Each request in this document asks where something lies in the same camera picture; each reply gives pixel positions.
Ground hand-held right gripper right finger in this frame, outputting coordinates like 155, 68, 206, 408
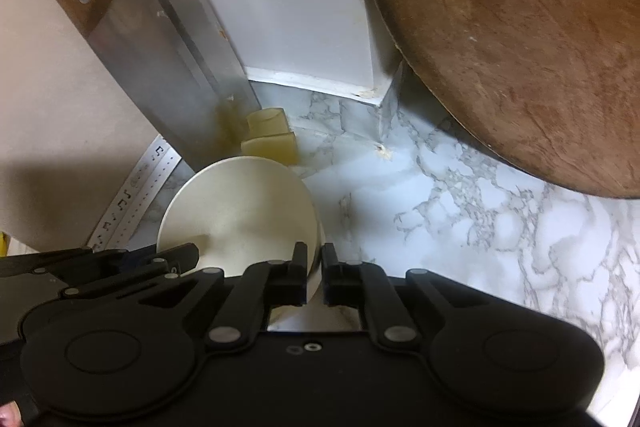
320, 242, 495, 349

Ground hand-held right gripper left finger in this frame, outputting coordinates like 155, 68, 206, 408
139, 241, 309, 349

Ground round wooden cutting board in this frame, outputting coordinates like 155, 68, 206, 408
347, 0, 640, 199

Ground metal ruler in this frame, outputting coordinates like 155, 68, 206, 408
87, 134, 184, 254

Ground cream cup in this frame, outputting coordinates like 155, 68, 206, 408
156, 158, 326, 324

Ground person's left hand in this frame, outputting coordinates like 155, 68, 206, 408
0, 402, 22, 427

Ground white vented cabinet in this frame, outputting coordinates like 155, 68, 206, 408
157, 0, 404, 108

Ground pale yellow translucent block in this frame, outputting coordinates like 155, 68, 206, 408
240, 106, 299, 166

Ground cleaver with wooden handle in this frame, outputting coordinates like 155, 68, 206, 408
12, 0, 264, 170

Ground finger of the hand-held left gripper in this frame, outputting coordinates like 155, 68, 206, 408
0, 247, 96, 279
59, 242, 200, 301

